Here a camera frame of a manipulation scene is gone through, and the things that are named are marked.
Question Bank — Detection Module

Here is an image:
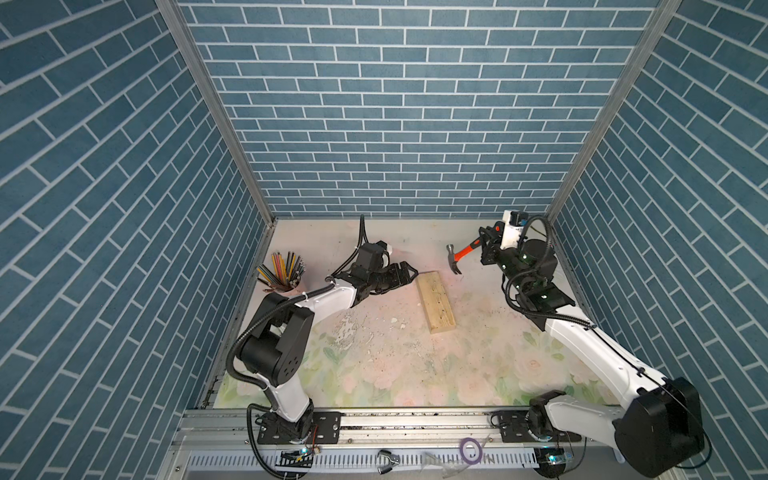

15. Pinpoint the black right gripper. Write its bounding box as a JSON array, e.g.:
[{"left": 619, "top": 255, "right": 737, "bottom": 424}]
[{"left": 480, "top": 227, "right": 529, "bottom": 298}]

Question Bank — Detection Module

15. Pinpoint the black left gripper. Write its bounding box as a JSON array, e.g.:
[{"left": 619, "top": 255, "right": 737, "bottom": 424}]
[{"left": 365, "top": 261, "right": 419, "bottom": 294}]

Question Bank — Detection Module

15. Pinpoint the wooden block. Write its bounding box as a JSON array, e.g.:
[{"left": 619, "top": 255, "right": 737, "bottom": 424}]
[{"left": 416, "top": 271, "right": 457, "bottom": 334}]

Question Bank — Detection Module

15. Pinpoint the red-handled claw hammer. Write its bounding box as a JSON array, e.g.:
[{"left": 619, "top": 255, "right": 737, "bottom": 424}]
[{"left": 446, "top": 238, "right": 481, "bottom": 275}]

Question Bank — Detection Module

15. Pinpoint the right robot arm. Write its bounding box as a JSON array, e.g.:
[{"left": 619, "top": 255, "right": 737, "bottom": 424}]
[{"left": 472, "top": 212, "right": 713, "bottom": 478}]

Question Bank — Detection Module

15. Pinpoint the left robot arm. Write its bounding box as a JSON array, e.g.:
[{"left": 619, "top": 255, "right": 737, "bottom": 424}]
[{"left": 226, "top": 241, "right": 419, "bottom": 423}]

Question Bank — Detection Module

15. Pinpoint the pink pencil cup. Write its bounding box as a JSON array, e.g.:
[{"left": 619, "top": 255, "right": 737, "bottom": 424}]
[{"left": 271, "top": 269, "right": 303, "bottom": 293}]

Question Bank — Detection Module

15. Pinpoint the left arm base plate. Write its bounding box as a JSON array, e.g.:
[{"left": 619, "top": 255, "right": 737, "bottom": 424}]
[{"left": 257, "top": 411, "right": 342, "bottom": 445}]

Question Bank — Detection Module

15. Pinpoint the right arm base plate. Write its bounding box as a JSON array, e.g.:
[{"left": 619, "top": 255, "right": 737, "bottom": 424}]
[{"left": 489, "top": 409, "right": 583, "bottom": 445}]

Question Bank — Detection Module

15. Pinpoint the purple tape ring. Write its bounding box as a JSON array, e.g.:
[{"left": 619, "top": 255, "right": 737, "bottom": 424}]
[{"left": 458, "top": 437, "right": 484, "bottom": 466}]

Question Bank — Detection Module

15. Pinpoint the aluminium mounting rail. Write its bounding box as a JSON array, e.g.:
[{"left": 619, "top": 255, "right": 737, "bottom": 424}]
[{"left": 158, "top": 407, "right": 603, "bottom": 479}]

